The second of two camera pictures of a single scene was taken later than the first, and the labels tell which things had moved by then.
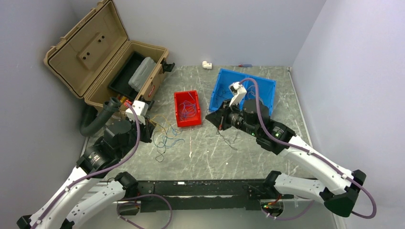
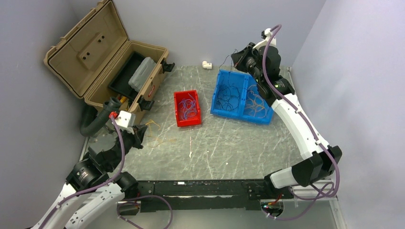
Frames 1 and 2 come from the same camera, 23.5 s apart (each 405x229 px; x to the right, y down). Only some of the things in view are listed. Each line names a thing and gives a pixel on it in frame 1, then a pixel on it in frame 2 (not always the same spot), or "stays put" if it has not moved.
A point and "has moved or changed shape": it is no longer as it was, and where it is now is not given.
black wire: x=218 y=132 → x=228 y=97
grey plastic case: x=141 y=77 stays put
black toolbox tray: x=120 y=84 stays put
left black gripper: x=148 y=129 → x=139 y=132
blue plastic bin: x=226 y=78 stays put
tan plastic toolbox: x=92 y=53 stays put
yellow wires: x=252 y=92 → x=161 y=140
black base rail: x=217 y=195 stays put
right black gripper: x=216 y=117 → x=239 y=58
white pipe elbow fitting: x=206 y=65 stays put
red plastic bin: x=187 y=109 stays put
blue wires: x=187 y=109 has moved or changed shape
